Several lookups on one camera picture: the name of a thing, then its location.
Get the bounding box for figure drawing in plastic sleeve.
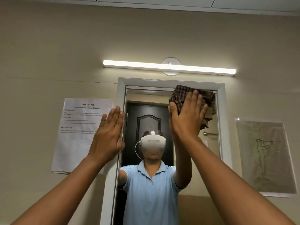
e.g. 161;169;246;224
235;118;298;198

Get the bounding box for white headset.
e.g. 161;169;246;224
140;131;167;156

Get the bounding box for light blue polo shirt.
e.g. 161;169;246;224
119;160;184;225

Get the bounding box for white headset cable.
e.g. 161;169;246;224
135;141;144;160

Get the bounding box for person's right forearm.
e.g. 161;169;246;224
173;135;296;225

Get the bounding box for dark panelled door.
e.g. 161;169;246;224
122;102;176;167

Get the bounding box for white printed paper sheet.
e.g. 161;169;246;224
51;98;114;174

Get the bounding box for person's left forearm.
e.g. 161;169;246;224
10;151;118;225

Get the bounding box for white framed wall mirror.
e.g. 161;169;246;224
103;77;233;225

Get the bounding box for person's left hand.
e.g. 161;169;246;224
92;106;125;160

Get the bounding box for person's right hand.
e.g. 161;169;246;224
168;90;208;141

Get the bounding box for brown checkered cloth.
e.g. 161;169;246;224
169;85;216;130

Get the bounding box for white bar wall light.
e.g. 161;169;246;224
103;60;236;77

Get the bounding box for round white light mount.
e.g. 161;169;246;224
162;57;181;76

